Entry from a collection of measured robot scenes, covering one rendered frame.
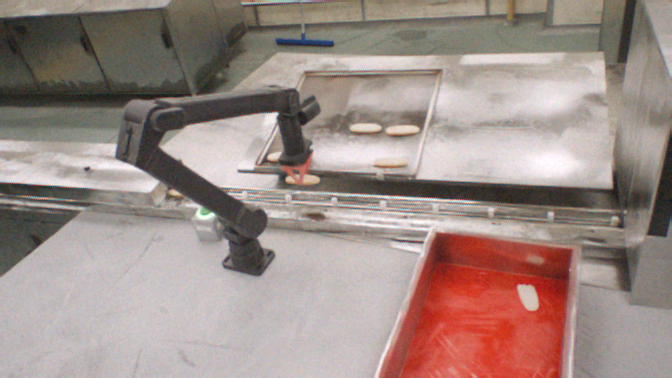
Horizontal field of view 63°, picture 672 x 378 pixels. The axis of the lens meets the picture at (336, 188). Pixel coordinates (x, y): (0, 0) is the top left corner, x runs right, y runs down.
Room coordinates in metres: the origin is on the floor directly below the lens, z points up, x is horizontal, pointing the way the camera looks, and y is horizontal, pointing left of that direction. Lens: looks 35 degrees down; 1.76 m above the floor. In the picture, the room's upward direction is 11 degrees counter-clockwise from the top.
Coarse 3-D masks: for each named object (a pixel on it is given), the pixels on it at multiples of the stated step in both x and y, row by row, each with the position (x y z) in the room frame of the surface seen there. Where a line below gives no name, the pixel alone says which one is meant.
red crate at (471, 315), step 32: (448, 288) 0.87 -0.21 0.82; (480, 288) 0.85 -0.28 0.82; (512, 288) 0.83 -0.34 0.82; (544, 288) 0.81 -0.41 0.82; (448, 320) 0.78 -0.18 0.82; (480, 320) 0.76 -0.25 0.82; (512, 320) 0.74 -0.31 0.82; (544, 320) 0.73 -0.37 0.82; (416, 352) 0.71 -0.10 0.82; (448, 352) 0.70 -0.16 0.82; (480, 352) 0.68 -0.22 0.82; (512, 352) 0.67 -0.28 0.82; (544, 352) 0.65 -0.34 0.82
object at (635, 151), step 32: (640, 0) 1.16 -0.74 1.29; (640, 32) 1.10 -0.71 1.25; (640, 64) 1.04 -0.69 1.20; (640, 96) 0.98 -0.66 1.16; (640, 128) 0.93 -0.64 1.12; (640, 160) 0.87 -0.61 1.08; (640, 192) 0.82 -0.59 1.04; (640, 224) 0.77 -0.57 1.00; (640, 256) 0.73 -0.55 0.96; (640, 288) 0.72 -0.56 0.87
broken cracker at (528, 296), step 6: (522, 288) 0.82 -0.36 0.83; (528, 288) 0.81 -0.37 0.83; (534, 288) 0.81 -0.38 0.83; (522, 294) 0.80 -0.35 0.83; (528, 294) 0.80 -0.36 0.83; (534, 294) 0.79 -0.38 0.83; (522, 300) 0.79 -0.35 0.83; (528, 300) 0.78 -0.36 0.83; (534, 300) 0.78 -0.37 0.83; (528, 306) 0.77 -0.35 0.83; (534, 306) 0.76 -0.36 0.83
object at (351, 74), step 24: (312, 72) 1.86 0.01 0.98; (336, 72) 1.83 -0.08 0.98; (360, 72) 1.79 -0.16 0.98; (384, 72) 1.75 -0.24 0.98; (408, 72) 1.72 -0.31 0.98; (432, 72) 1.68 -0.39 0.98; (336, 96) 1.69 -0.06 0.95; (360, 96) 1.65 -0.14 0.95; (384, 96) 1.62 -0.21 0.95; (432, 96) 1.55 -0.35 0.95; (312, 120) 1.59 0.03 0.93; (360, 120) 1.53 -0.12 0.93; (384, 120) 1.50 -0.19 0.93; (408, 120) 1.47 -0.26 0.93; (264, 144) 1.52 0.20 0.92; (264, 168) 1.41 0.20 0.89; (384, 168) 1.29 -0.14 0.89
